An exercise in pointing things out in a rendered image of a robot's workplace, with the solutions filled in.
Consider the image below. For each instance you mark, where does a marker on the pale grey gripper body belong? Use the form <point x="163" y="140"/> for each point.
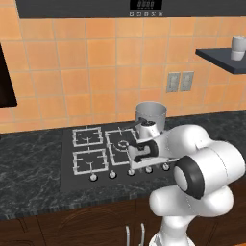
<point x="150" y="161"/>

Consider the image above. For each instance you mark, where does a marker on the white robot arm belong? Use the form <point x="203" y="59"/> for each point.
<point x="208" y="173"/>

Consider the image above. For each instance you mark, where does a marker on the large white burner grate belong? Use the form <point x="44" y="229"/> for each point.
<point x="110" y="150"/>

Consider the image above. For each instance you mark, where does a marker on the small white burner grate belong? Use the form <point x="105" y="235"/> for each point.
<point x="78" y="161"/>
<point x="77" y="136"/>

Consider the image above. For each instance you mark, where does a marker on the silver hob knob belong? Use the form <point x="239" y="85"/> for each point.
<point x="148" y="170"/>
<point x="93" y="177"/>
<point x="112" y="174"/>
<point x="165" y="167"/>
<point x="131" y="173"/>

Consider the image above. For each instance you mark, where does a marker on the silver cooking pot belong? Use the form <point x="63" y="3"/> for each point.
<point x="151" y="111"/>

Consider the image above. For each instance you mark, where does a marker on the black gas hob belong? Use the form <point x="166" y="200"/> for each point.
<point x="67" y="166"/>

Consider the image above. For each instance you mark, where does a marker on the white cup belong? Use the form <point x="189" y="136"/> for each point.
<point x="238" y="48"/>

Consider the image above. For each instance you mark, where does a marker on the dark microwave oven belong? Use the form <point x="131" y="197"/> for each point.
<point x="4" y="86"/>

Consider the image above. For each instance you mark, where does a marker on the dark range hood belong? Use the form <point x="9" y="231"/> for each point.
<point x="80" y="8"/>

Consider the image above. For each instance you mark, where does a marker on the grey wall socket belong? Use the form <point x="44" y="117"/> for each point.
<point x="173" y="82"/>
<point x="187" y="81"/>

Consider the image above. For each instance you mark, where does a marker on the dark wall shelf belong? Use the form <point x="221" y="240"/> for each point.
<point x="224" y="61"/>

